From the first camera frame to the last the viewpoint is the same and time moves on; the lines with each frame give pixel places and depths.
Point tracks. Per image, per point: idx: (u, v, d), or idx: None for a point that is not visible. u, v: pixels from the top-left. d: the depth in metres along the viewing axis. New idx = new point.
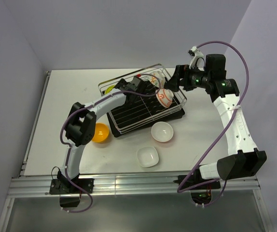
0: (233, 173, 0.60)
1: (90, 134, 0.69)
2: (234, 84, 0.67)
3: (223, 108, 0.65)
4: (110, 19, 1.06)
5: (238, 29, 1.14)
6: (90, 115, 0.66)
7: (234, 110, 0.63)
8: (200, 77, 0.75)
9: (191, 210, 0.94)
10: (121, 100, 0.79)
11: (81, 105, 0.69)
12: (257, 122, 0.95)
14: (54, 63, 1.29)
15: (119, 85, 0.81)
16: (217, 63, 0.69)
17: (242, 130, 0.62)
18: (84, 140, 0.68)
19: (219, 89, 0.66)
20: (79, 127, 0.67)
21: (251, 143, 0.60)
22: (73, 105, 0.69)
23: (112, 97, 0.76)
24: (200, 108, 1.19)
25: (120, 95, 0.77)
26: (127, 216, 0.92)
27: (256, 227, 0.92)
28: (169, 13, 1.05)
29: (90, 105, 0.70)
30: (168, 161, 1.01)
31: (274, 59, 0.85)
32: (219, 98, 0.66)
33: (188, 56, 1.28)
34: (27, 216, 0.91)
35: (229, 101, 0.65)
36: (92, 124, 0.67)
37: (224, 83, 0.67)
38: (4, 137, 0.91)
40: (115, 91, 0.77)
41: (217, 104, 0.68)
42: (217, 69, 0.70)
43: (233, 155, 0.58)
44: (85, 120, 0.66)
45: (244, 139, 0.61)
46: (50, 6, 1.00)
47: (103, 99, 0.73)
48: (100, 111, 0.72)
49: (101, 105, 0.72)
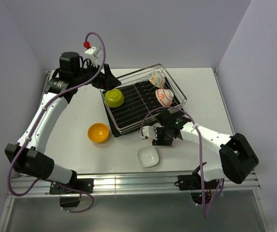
0: (237, 166, 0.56)
1: (45, 164, 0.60)
2: (184, 118, 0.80)
3: (189, 133, 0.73)
4: (109, 19, 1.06)
5: (238, 28, 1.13)
6: (32, 152, 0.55)
7: (196, 128, 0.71)
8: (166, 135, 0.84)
9: (191, 210, 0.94)
10: (64, 102, 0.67)
11: (13, 146, 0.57)
12: (259, 122, 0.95)
14: (54, 64, 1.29)
15: (50, 84, 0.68)
16: (165, 113, 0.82)
17: (212, 134, 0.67)
18: (42, 175, 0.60)
19: (178, 125, 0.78)
20: (30, 167, 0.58)
21: (224, 135, 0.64)
22: (6, 151, 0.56)
23: (47, 111, 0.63)
24: (200, 108, 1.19)
25: (58, 99, 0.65)
26: (127, 216, 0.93)
27: (256, 227, 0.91)
28: (168, 12, 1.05)
29: (25, 141, 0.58)
30: (168, 161, 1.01)
31: (273, 59, 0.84)
32: (181, 131, 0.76)
33: (189, 56, 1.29)
34: (27, 216, 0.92)
35: (188, 127, 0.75)
36: (42, 158, 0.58)
37: (177, 120, 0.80)
38: (4, 138, 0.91)
40: (47, 102, 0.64)
41: (184, 137, 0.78)
42: (168, 118, 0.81)
43: (220, 152, 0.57)
44: (31, 162, 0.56)
45: (217, 137, 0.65)
46: (50, 6, 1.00)
47: (38, 123, 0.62)
48: (42, 137, 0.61)
49: (37, 131, 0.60)
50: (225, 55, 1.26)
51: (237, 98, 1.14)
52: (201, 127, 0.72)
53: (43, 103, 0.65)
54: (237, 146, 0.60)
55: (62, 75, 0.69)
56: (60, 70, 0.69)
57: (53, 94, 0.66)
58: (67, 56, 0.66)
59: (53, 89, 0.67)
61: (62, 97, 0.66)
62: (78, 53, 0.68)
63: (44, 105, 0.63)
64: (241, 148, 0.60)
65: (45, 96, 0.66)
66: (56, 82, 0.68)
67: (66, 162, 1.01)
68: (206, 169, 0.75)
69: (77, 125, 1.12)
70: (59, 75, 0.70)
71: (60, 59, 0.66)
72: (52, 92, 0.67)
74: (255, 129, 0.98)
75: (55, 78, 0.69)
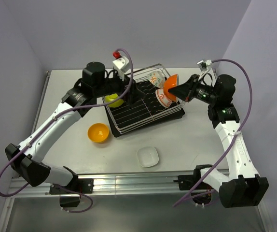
0: (233, 201, 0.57)
1: (39, 173, 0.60)
2: (234, 111, 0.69)
3: (224, 134, 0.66)
4: (109, 18, 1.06)
5: (238, 28, 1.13)
6: (27, 161, 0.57)
7: (235, 136, 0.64)
8: (208, 93, 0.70)
9: (191, 210, 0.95)
10: (77, 116, 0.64)
11: (15, 147, 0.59)
12: (259, 122, 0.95)
14: (54, 64, 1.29)
15: (70, 93, 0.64)
16: (228, 91, 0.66)
17: (243, 155, 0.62)
18: (34, 183, 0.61)
19: (220, 116, 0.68)
20: (22, 173, 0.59)
21: (252, 169, 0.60)
22: (6, 150, 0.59)
23: (56, 122, 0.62)
24: (200, 107, 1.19)
25: (71, 113, 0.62)
26: (127, 216, 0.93)
27: (256, 227, 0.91)
28: (168, 12, 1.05)
29: (25, 147, 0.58)
30: (168, 161, 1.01)
31: (273, 60, 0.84)
32: (220, 124, 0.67)
33: (189, 56, 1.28)
34: (27, 216, 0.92)
35: (230, 126, 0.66)
36: (36, 168, 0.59)
37: (225, 110, 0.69)
38: (4, 138, 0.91)
40: (59, 112, 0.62)
41: (216, 129, 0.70)
42: (227, 97, 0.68)
43: (232, 181, 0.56)
44: (23, 168, 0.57)
45: (244, 164, 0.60)
46: (49, 6, 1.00)
47: (43, 132, 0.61)
48: (42, 146, 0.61)
49: (39, 139, 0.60)
50: (225, 54, 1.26)
51: (237, 98, 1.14)
52: (240, 140, 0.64)
53: (55, 111, 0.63)
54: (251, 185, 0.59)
55: (83, 86, 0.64)
56: (82, 81, 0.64)
57: (68, 105, 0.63)
58: (91, 69, 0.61)
59: (71, 100, 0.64)
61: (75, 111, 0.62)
62: (104, 66, 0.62)
63: (55, 115, 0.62)
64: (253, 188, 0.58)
65: (60, 105, 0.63)
66: (76, 94, 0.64)
67: (66, 162, 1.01)
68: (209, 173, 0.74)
69: (77, 126, 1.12)
70: (80, 85, 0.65)
71: (83, 72, 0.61)
72: (68, 102, 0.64)
74: (255, 129, 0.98)
75: (76, 88, 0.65)
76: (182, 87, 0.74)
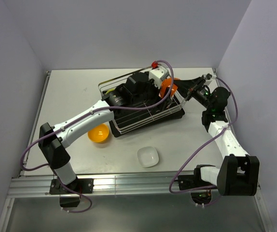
0: (230, 182, 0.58)
1: (62, 158, 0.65)
2: (223, 116, 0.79)
3: (214, 128, 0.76)
4: (109, 18, 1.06)
5: (238, 29, 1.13)
6: (56, 142, 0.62)
7: (224, 128, 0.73)
8: (208, 94, 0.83)
9: (191, 210, 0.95)
10: (109, 116, 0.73)
11: (49, 127, 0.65)
12: (259, 122, 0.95)
14: (54, 64, 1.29)
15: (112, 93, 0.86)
16: (222, 103, 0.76)
17: (232, 141, 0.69)
18: (53, 166, 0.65)
19: (209, 118, 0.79)
20: (48, 152, 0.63)
21: (242, 151, 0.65)
22: (41, 127, 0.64)
23: (92, 115, 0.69)
24: (200, 107, 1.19)
25: (106, 110, 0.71)
26: (127, 216, 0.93)
27: (256, 227, 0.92)
28: (168, 12, 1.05)
29: (59, 130, 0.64)
30: (168, 161, 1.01)
31: (273, 60, 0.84)
32: (211, 123, 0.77)
33: (189, 56, 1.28)
34: (27, 216, 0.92)
35: (219, 124, 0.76)
36: (62, 152, 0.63)
37: (215, 114, 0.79)
38: (3, 138, 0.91)
40: (96, 108, 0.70)
41: (210, 130, 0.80)
42: (218, 106, 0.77)
43: (225, 159, 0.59)
44: (50, 148, 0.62)
45: (235, 147, 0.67)
46: (49, 6, 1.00)
47: (78, 121, 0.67)
48: (73, 133, 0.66)
49: (73, 127, 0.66)
50: (225, 55, 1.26)
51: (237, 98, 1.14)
52: (229, 131, 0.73)
53: (93, 107, 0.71)
54: (246, 167, 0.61)
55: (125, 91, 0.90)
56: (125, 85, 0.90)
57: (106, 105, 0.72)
58: (135, 79, 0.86)
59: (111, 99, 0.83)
61: (110, 111, 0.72)
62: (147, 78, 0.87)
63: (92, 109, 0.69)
64: (248, 172, 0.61)
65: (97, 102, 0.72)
66: (115, 96, 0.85)
67: None
68: (208, 170, 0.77)
69: None
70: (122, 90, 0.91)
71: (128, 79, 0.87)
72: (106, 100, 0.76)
74: (254, 129, 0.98)
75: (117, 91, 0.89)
76: (188, 82, 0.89)
